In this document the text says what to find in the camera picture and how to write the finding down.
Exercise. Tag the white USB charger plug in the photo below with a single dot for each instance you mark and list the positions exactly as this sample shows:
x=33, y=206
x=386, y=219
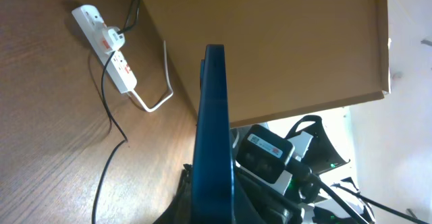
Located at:
x=110, y=39

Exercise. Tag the brown wooden side panel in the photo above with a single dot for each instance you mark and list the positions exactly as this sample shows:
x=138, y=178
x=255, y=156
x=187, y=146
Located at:
x=283, y=57

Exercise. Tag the white power strip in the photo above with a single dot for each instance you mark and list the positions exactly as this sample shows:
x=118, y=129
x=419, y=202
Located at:
x=91, y=22

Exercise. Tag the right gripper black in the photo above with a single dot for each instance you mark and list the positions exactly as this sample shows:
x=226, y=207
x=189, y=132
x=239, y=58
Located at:
x=272, y=206

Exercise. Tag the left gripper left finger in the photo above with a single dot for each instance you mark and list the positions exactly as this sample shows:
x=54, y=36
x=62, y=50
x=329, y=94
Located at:
x=178, y=211

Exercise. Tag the blue Galaxy smartphone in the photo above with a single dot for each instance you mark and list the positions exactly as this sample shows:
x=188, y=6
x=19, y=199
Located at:
x=212, y=196

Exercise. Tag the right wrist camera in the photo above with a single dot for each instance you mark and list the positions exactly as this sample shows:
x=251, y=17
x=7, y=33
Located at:
x=265, y=155

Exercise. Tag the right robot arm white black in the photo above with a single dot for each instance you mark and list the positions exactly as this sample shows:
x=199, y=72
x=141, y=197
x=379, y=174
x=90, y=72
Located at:
x=299, y=177

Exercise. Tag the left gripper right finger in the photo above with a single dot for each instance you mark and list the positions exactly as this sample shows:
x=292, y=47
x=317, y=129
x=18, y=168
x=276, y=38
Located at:
x=244, y=212

